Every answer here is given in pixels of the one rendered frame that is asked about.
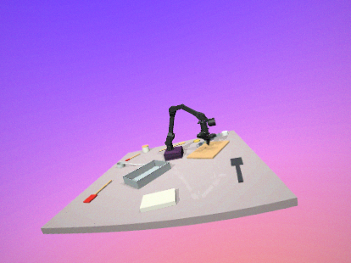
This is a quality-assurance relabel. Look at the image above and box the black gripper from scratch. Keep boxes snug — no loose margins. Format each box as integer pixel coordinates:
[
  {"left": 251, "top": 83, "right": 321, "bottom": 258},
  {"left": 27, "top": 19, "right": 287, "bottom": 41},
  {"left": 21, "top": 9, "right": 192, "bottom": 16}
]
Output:
[{"left": 200, "top": 127, "right": 216, "bottom": 145}]

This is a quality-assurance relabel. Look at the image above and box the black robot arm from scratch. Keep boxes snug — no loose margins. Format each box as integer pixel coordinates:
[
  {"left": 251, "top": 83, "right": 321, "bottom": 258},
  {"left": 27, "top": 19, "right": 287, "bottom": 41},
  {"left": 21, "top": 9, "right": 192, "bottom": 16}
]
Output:
[{"left": 164, "top": 104, "right": 216, "bottom": 151}]

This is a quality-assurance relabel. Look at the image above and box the red spatula with wooden handle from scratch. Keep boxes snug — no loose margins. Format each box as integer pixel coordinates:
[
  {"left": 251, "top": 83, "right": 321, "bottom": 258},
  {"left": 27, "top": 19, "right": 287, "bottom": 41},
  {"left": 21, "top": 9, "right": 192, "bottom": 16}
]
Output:
[{"left": 83, "top": 180, "right": 112, "bottom": 203}]

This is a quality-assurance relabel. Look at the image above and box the light wooden board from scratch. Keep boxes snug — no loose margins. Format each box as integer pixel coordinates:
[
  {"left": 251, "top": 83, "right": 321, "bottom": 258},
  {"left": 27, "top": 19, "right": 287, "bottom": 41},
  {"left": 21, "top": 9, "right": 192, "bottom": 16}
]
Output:
[{"left": 187, "top": 141, "right": 230, "bottom": 159}]

